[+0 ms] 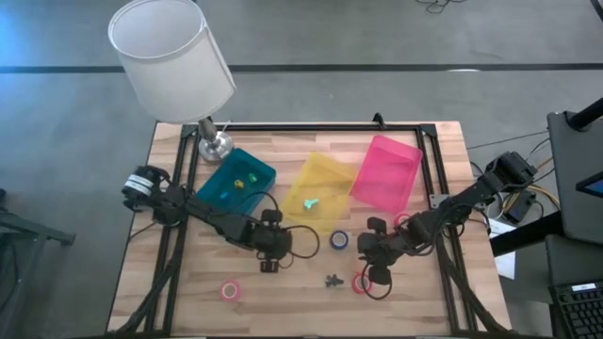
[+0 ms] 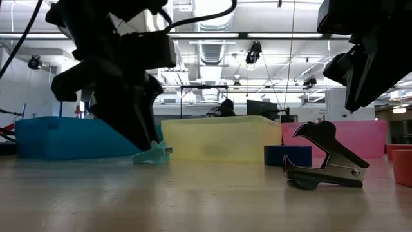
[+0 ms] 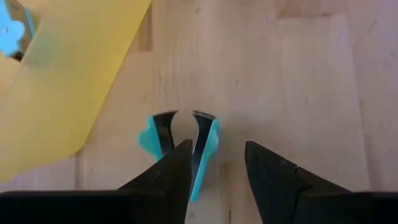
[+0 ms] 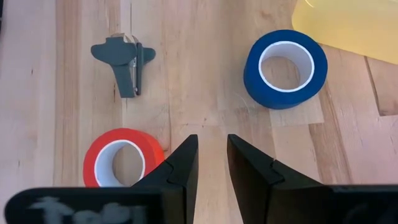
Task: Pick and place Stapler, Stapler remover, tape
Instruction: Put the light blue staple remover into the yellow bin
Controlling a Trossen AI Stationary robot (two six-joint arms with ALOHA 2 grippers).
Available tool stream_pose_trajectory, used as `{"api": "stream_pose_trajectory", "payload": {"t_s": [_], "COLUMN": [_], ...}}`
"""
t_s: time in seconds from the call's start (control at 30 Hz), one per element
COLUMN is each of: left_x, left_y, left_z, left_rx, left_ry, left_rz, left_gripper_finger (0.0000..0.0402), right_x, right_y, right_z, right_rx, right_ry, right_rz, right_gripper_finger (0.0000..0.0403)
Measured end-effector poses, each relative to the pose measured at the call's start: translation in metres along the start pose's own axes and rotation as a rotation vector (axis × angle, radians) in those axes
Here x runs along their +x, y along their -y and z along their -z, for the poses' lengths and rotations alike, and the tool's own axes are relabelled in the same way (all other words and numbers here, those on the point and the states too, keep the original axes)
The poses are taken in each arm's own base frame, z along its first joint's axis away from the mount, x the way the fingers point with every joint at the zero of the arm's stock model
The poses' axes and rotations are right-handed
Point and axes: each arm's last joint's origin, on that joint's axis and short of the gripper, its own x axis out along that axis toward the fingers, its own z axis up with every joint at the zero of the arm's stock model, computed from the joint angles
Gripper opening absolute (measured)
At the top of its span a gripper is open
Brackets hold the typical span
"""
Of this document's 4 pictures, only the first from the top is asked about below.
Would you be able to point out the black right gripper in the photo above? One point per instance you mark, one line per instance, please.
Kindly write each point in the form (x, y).
(381, 247)

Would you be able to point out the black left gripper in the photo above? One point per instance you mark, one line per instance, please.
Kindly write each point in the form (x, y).
(275, 242)

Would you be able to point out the pink tape roll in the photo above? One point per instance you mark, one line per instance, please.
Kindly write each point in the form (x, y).
(222, 291)
(399, 216)
(354, 284)

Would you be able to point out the blue tape roll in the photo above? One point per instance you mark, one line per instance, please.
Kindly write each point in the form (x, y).
(331, 239)

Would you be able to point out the mint staple remover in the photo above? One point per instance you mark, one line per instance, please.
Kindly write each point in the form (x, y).
(310, 204)

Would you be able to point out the black staple remover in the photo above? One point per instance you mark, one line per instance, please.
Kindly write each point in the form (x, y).
(333, 281)

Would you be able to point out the green mini stapler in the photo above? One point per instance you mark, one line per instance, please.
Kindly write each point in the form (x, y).
(253, 178)

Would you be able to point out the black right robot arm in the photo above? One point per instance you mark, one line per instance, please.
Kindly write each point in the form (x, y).
(461, 202)

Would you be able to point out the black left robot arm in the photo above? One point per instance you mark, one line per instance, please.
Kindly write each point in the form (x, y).
(207, 216)

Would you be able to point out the yellow mini stapler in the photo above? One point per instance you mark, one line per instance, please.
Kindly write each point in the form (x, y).
(239, 184)

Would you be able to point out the pink plastic bin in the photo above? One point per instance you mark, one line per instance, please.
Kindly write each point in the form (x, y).
(386, 174)

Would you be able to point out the yellow plastic bin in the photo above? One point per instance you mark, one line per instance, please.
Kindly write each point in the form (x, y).
(325, 179)

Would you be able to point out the teal plastic bin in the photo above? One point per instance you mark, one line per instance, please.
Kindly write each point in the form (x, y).
(214, 188)

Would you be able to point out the white paper sheets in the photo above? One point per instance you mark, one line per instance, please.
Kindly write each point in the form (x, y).
(506, 266)

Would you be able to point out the black power supply box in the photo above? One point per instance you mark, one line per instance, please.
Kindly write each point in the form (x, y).
(518, 207)

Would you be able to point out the white shade silver table lamp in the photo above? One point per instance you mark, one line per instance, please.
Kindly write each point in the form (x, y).
(169, 61)

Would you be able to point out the black keyboard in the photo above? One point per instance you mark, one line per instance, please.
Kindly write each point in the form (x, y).
(581, 311)

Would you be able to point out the dark grey side desk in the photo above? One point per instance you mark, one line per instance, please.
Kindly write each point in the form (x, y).
(575, 155)

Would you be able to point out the tablet with blue screen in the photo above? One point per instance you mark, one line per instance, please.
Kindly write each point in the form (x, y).
(593, 185)

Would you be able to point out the black pole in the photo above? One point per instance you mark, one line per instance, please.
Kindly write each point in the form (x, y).
(586, 115)

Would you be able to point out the black floor stand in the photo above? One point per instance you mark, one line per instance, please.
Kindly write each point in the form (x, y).
(28, 230)

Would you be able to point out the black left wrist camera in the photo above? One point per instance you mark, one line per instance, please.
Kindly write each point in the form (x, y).
(268, 267)

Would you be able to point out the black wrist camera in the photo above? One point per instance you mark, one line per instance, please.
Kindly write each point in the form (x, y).
(268, 267)
(379, 275)

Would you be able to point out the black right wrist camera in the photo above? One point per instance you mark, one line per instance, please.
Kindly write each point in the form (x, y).
(379, 275)

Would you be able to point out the grey metal bracket plate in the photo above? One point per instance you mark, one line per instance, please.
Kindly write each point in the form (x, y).
(438, 201)

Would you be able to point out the black aluminium table frame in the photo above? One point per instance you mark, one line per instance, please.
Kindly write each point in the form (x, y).
(306, 127)

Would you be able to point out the black clamp mount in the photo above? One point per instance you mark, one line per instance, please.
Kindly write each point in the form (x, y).
(378, 120)

